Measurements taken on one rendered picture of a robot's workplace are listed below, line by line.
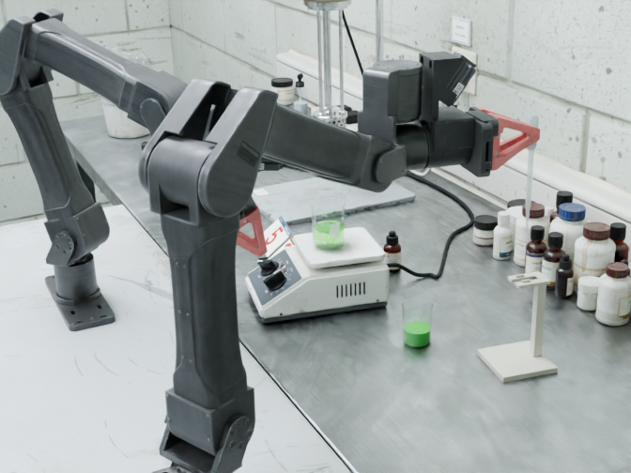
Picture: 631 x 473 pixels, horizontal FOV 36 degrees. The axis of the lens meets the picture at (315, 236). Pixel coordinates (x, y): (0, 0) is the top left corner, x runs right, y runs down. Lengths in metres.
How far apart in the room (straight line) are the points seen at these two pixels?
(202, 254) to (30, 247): 0.94
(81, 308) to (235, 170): 0.70
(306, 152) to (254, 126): 0.11
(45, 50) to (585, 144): 0.91
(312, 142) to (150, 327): 0.57
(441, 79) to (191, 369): 0.44
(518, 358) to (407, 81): 0.44
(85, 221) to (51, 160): 0.10
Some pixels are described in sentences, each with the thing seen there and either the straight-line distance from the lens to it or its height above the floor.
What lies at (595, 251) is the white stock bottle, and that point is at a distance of 1.51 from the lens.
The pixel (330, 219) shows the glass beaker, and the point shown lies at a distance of 1.43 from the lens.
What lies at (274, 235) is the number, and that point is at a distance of 1.70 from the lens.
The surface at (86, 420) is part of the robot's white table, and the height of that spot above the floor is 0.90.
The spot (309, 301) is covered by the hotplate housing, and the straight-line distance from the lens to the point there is 1.44.
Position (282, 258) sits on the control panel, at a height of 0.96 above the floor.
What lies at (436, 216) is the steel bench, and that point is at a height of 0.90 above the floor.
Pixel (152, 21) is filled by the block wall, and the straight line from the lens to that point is 3.85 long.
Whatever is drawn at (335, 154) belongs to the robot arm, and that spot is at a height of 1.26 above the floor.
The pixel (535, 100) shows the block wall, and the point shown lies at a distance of 1.83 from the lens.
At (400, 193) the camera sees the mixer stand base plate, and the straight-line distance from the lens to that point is 1.92.
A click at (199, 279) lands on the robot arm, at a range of 0.90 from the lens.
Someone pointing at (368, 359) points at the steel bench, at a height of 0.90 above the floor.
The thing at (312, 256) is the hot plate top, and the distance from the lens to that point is 1.44.
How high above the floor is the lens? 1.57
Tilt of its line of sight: 23 degrees down
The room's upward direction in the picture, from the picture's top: 2 degrees counter-clockwise
